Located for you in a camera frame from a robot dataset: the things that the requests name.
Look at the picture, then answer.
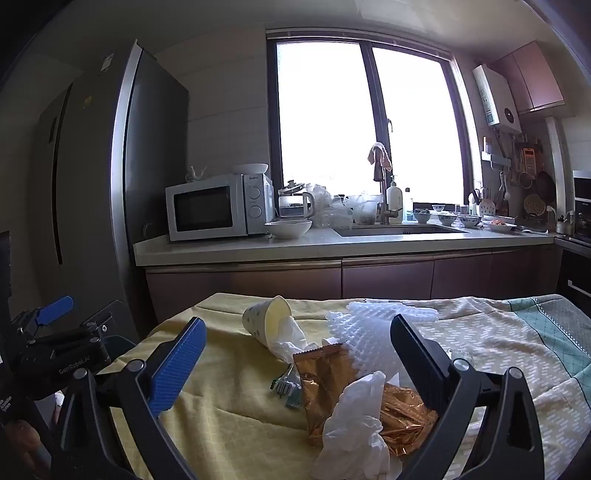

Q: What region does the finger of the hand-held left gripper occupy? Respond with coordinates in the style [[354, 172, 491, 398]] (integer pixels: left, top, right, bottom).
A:
[[76, 300, 126, 334], [11, 296, 75, 340]]

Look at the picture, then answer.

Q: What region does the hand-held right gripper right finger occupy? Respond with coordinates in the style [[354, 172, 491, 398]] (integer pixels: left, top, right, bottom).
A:
[[390, 314, 546, 480]]

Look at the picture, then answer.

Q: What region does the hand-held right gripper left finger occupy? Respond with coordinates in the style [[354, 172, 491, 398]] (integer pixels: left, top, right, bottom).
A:
[[55, 316, 208, 480]]

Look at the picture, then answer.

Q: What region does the white foam fruit net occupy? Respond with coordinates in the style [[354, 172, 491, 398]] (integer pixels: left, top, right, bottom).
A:
[[346, 299, 439, 325], [325, 309, 407, 377]]

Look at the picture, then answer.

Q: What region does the large white tissue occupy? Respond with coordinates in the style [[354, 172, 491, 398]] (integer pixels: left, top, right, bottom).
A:
[[310, 370, 402, 480]]

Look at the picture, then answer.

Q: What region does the dotted white paper cup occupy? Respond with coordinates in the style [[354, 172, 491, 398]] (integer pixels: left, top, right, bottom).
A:
[[242, 295, 295, 349]]

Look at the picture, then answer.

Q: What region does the copper foil snack wrapper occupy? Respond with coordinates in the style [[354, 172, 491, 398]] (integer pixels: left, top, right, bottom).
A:
[[293, 344, 439, 457]]

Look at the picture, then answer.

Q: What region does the yellow lattice tablecloth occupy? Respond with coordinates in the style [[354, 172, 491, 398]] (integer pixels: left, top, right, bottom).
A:
[[111, 293, 462, 480]]

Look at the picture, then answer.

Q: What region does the green plastic wrapper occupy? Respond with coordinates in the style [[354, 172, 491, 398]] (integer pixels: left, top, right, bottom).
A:
[[269, 364, 303, 409]]

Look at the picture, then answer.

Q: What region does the grey refrigerator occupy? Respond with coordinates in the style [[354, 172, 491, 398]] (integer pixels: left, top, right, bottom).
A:
[[32, 39, 190, 333]]

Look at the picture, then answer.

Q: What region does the kitchen counter with pink cabinets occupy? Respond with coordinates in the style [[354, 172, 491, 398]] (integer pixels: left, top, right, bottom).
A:
[[134, 222, 561, 324]]

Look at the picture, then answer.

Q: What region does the kitchen sink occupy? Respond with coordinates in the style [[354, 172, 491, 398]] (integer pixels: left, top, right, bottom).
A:
[[332, 223, 469, 237]]

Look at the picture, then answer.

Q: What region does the white microwave oven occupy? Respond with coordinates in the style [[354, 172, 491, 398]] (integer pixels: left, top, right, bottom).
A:
[[165, 173, 275, 242]]

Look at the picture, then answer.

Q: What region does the clear plastic container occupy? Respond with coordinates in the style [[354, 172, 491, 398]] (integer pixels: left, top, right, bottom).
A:
[[346, 195, 382, 226]]

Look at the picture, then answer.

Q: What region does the white pump soap bottle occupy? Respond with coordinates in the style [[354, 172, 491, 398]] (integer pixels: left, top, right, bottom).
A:
[[387, 175, 403, 217]]

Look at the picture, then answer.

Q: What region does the utensil holder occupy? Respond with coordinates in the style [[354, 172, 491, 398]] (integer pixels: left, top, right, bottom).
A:
[[468, 187, 497, 217]]

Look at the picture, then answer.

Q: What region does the large white bowl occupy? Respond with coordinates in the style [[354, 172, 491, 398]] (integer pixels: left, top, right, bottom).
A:
[[264, 220, 313, 239]]

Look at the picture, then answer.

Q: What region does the metal kitchen faucet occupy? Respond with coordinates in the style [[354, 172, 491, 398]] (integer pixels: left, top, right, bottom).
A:
[[372, 148, 402, 225]]

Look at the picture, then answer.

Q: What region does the black built-in oven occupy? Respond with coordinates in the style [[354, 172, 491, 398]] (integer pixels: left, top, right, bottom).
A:
[[554, 171, 591, 324]]

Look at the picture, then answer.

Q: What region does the crumpled clear plastic bag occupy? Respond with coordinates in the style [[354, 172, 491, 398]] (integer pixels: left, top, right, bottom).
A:
[[305, 183, 334, 208]]

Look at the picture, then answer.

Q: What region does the glass kettle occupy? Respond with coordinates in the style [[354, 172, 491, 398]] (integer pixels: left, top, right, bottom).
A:
[[277, 181, 316, 220]]

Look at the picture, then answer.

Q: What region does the brown rag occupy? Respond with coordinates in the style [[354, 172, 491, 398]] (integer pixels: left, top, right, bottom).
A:
[[368, 143, 393, 169]]

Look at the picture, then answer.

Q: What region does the row of hanging kitchen utensils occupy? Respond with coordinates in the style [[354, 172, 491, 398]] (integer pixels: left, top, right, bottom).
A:
[[510, 134, 557, 217]]

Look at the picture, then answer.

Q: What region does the white vertical pipe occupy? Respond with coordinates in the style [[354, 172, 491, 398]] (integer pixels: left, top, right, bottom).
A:
[[545, 115, 573, 232]]

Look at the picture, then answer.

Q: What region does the kitchen window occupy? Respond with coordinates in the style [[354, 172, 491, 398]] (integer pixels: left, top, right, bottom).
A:
[[266, 30, 483, 217]]

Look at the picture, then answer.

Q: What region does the white water heater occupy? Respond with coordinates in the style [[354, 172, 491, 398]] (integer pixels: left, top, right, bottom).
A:
[[472, 64, 522, 134]]

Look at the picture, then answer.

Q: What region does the pink wall cabinet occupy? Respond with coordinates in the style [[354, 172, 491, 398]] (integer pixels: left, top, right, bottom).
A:
[[489, 41, 565, 115]]

